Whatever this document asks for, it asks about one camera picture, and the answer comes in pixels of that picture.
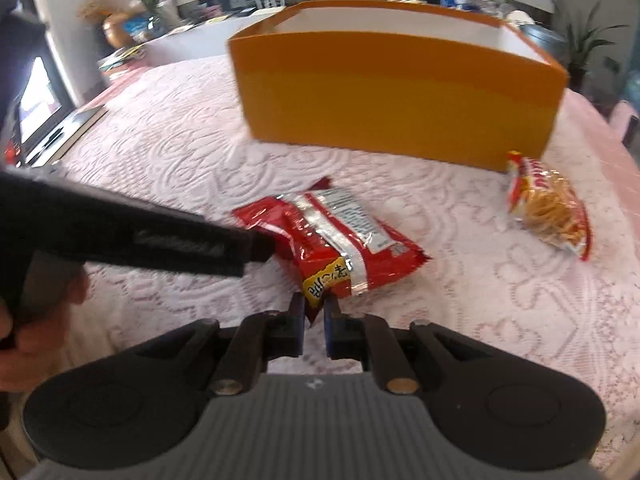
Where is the orange noodle snack bag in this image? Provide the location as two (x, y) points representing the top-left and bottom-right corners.
(506, 151), (592, 261)

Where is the pink small heater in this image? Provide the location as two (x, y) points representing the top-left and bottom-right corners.
(608, 100), (639, 141)

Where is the grey metal trash can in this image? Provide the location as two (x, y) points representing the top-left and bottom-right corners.
(520, 24), (568, 64)

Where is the orange gourd vase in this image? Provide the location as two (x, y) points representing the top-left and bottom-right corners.
(102, 12), (136, 49)

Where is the orange cardboard box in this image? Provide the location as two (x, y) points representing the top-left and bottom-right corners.
(228, 0), (567, 171)

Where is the white tv console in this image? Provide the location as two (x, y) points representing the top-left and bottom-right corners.
(143, 6), (284, 67)

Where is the red chip bag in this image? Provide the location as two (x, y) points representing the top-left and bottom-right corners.
(232, 177), (431, 323)

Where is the person's left hand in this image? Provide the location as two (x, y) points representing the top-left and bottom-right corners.
(1, 266), (89, 393)

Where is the tall leafy floor plant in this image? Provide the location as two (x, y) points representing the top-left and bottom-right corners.
(550, 0), (629, 93)

